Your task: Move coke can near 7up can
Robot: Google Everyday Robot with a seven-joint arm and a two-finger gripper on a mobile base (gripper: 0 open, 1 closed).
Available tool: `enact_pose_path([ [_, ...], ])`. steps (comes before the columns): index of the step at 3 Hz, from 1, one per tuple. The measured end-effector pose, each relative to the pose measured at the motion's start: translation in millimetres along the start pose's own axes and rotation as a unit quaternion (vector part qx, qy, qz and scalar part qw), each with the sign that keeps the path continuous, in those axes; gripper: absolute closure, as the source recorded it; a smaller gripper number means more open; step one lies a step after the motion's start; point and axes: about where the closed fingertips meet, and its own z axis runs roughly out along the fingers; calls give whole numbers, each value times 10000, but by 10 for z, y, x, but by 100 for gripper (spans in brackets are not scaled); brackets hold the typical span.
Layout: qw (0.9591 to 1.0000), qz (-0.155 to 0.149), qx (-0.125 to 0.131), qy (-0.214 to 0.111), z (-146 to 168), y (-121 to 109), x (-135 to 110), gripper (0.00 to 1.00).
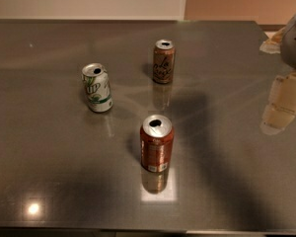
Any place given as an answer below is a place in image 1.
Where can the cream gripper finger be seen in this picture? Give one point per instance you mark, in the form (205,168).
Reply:
(272,44)
(281,108)

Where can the red coke can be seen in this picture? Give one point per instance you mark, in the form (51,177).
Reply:
(156,139)

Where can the brown LaCroix can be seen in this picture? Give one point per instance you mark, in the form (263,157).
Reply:
(164,61)

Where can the white green 7up can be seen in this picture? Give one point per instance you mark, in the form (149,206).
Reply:
(97,87)

